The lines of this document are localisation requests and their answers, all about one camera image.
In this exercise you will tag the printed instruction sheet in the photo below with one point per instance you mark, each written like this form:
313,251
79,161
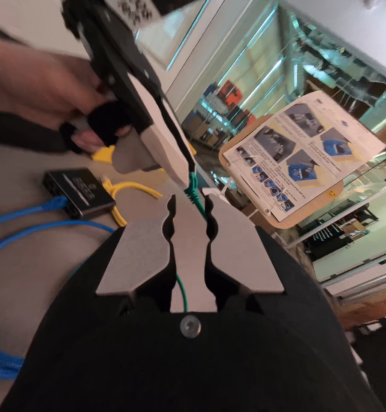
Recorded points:
308,144

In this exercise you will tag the black network splitter box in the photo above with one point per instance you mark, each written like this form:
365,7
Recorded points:
80,190

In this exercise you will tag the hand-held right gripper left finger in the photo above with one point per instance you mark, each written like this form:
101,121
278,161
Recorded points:
138,257

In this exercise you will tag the instruction sheet on stand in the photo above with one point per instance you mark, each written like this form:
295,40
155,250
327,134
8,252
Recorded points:
308,215

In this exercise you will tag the storage shelf rack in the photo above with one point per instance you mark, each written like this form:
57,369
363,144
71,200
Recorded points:
218,112

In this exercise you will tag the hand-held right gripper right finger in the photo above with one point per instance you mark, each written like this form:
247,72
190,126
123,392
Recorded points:
241,254

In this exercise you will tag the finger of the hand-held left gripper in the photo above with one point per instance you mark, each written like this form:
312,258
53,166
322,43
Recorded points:
131,157
167,151

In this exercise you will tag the person's left hand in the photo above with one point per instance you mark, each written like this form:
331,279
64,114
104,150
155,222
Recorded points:
58,90

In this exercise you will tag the yellow plastic bin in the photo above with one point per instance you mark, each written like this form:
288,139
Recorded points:
103,154

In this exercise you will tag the white sheet stand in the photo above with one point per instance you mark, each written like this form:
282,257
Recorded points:
226,190

